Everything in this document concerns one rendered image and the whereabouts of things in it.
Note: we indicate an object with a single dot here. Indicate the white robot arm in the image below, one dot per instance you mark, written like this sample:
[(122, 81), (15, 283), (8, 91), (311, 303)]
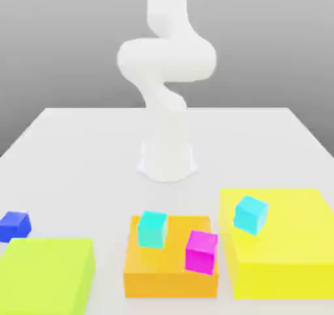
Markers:
[(167, 59)]

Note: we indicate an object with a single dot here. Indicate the small turquoise cube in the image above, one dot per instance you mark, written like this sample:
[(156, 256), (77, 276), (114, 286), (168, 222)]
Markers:
[(152, 230)]

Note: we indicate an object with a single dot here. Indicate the small light cyan cube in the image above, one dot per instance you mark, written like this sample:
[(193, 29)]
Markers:
[(251, 215)]

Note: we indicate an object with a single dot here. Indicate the small magenta cube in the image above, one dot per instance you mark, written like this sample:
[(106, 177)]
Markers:
[(201, 252)]

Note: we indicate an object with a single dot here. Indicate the small blue cube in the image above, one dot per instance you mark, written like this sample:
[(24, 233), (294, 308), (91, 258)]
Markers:
[(15, 226)]

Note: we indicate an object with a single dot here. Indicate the large orange box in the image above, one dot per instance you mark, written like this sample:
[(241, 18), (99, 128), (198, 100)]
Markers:
[(161, 281)]

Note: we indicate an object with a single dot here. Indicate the large yellow box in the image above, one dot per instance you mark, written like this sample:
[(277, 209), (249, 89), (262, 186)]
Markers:
[(287, 255)]

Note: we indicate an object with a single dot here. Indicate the large lime green box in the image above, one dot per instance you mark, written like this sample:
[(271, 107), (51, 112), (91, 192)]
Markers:
[(44, 276)]

